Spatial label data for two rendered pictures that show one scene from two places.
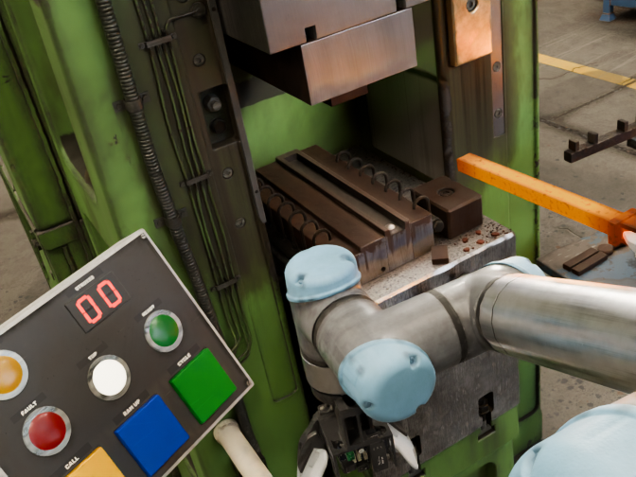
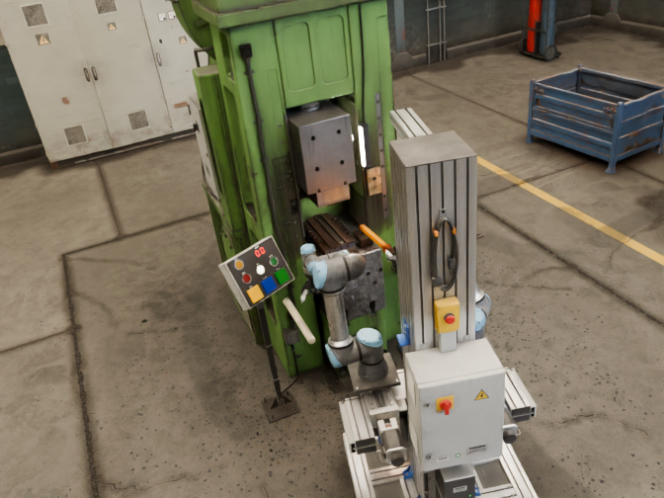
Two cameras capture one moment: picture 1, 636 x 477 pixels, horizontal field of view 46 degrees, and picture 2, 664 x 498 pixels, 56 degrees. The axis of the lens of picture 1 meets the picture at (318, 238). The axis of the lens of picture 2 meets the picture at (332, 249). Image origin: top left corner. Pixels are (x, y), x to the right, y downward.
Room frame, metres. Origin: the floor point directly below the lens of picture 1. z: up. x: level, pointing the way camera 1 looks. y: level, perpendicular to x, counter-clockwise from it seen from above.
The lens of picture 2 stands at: (-2.07, -0.38, 2.90)
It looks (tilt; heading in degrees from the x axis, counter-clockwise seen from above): 31 degrees down; 6
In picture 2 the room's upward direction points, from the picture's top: 7 degrees counter-clockwise
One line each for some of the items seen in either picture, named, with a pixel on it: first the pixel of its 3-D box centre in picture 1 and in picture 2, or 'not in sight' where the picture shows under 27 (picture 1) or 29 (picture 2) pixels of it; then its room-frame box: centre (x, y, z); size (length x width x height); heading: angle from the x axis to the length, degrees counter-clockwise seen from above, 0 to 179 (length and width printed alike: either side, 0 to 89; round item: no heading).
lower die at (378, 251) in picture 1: (327, 208); (326, 234); (1.30, -0.03, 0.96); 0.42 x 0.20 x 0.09; 25
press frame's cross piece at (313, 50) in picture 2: not in sight; (301, 49); (1.46, -0.01, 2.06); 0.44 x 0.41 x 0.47; 25
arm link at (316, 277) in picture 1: (327, 305); (308, 255); (0.62, 0.00, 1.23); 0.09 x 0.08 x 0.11; 19
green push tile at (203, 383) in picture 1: (203, 385); (282, 276); (0.80, 0.20, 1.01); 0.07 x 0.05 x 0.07; 140
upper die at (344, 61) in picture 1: (296, 31); (319, 182); (1.30, -0.03, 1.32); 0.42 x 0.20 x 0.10; 25
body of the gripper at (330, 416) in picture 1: (350, 416); (312, 282); (0.62, 0.00, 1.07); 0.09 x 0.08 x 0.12; 11
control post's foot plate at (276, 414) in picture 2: not in sight; (279, 401); (0.81, 0.36, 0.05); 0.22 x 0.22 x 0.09; 25
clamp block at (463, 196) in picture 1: (447, 206); (363, 238); (1.24, -0.26, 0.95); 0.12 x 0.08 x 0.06; 25
